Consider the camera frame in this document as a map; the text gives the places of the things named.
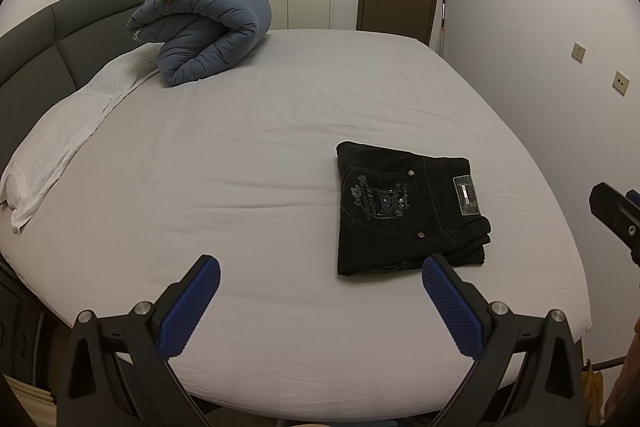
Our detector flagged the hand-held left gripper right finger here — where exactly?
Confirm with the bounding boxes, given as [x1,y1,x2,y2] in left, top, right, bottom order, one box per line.
[421,253,586,427]

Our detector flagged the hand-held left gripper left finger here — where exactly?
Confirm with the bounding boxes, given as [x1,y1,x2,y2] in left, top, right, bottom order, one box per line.
[56,254,222,427]

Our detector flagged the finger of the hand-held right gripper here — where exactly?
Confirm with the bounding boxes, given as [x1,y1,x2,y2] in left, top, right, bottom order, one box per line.
[588,181,640,266]

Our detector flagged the black denim pants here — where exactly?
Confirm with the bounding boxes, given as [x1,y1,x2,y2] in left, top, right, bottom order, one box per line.
[335,141,492,278]

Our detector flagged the person's right forearm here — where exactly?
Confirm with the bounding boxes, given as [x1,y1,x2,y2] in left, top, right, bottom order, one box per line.
[604,313,640,427]

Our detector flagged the bed with white sheet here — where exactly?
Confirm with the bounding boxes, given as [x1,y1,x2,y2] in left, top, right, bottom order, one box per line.
[0,28,592,423]

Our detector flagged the yellow bag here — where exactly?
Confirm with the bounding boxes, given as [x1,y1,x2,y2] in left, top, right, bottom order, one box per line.
[582,359,606,426]

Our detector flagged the white towel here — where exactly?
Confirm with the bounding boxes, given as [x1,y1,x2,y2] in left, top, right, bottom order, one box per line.
[0,49,162,235]

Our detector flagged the blue quilted duvet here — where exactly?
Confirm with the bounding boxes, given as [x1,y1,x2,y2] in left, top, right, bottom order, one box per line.
[126,0,273,88]

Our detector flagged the grey padded headboard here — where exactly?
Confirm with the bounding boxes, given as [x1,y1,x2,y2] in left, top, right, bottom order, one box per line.
[0,0,144,174]

